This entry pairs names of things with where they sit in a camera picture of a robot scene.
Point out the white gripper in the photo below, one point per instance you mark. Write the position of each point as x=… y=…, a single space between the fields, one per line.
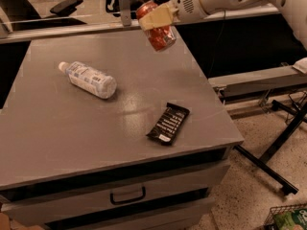
x=186 y=4

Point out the red coke can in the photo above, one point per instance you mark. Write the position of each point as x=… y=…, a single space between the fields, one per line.
x=160 y=38

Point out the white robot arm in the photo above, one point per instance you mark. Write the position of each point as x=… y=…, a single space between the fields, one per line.
x=293 y=11

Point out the grey metal railing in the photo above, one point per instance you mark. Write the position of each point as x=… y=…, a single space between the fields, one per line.
x=91 y=13

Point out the clear plastic water bottle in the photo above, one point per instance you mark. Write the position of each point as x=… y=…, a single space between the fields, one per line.
x=89 y=79

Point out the black snack bar wrapper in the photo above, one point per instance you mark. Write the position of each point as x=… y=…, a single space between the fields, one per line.
x=167 y=127

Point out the grey cabinet with drawers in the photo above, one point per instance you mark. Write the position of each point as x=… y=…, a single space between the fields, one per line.
x=64 y=150

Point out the black metal floor stand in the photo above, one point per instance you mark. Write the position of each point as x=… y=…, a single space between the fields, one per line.
x=299 y=118

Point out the black drawer handle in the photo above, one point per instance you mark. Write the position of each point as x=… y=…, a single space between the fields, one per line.
x=127 y=195

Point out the wire basket with green bag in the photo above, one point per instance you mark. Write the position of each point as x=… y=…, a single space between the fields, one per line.
x=289 y=217

